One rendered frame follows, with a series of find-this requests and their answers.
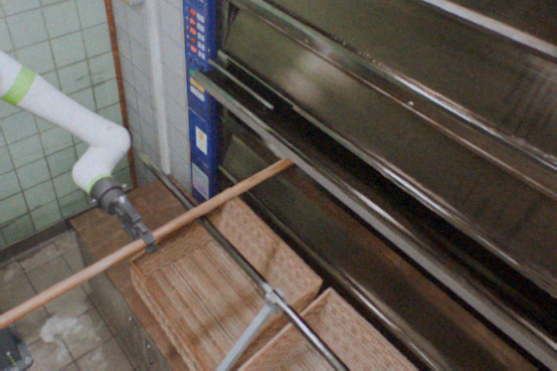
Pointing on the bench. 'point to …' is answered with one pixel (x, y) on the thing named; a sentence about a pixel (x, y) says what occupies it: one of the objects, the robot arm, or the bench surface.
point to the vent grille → (200, 181)
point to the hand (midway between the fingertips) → (146, 239)
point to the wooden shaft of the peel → (137, 245)
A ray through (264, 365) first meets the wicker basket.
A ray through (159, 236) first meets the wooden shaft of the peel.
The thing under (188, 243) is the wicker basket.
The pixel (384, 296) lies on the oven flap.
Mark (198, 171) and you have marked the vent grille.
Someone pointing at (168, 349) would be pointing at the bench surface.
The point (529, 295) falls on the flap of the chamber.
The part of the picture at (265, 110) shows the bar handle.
